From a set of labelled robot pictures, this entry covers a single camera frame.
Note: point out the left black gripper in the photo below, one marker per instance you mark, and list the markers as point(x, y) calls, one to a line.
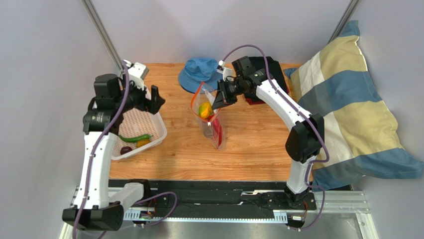
point(153, 105)

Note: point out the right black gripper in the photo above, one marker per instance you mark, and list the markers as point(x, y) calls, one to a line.
point(222, 92)

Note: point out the yellow green mango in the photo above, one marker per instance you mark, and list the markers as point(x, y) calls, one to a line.
point(205, 110)

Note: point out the clear orange-zip bag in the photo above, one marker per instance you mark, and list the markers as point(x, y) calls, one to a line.
point(209, 120)

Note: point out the red chili pepper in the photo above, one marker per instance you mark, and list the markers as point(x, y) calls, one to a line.
point(217, 132)

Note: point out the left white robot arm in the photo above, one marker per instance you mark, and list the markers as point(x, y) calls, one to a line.
point(94, 209)

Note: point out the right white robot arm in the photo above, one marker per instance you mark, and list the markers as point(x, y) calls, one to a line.
point(306, 135)

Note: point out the white plastic basket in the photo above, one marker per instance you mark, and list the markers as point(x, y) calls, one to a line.
point(149, 126)

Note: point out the green chili pepper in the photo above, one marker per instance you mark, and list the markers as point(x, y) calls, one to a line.
point(135, 139)

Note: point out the blue bucket hat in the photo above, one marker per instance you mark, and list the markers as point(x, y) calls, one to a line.
point(197, 70)

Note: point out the yellow brown passion fruit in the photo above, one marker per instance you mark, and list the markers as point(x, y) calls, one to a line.
point(142, 142)

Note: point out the black folded cloth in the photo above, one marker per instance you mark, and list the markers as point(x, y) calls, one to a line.
point(274, 69)

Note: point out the blue yellow checked pillow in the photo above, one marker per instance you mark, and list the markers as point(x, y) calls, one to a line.
point(360, 131)

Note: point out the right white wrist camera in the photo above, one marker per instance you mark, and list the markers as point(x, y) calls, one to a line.
point(223, 70)

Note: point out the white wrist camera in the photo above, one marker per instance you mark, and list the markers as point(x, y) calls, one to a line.
point(137, 73)
point(223, 70)

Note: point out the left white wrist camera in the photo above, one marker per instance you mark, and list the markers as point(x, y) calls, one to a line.
point(137, 73)

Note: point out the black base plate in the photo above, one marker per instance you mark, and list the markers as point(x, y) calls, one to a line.
point(218, 201)

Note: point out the left aluminium corner post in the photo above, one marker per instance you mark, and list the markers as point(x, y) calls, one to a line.
point(98, 23)

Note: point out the aluminium corner post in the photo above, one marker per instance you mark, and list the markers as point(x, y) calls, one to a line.
point(98, 23)
point(345, 18)

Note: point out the right aluminium corner post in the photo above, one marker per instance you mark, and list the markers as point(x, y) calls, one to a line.
point(345, 18)

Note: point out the aluminium frame rail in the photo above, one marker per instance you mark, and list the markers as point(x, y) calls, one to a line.
point(341, 214)

